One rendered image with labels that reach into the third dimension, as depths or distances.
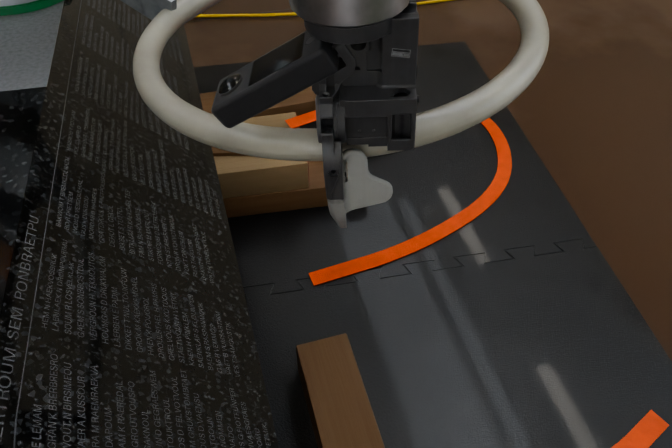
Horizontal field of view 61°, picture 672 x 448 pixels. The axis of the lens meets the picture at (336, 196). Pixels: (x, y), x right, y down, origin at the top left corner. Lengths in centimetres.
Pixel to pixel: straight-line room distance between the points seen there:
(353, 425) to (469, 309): 49
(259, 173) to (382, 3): 124
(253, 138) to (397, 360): 100
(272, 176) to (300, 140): 112
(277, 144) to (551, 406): 109
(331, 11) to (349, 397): 98
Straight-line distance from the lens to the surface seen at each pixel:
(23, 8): 110
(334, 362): 130
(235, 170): 161
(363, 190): 51
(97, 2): 118
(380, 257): 161
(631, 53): 275
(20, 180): 75
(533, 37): 66
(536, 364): 151
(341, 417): 124
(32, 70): 94
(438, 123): 52
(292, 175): 163
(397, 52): 45
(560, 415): 147
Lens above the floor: 128
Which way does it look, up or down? 46 degrees down
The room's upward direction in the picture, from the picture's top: straight up
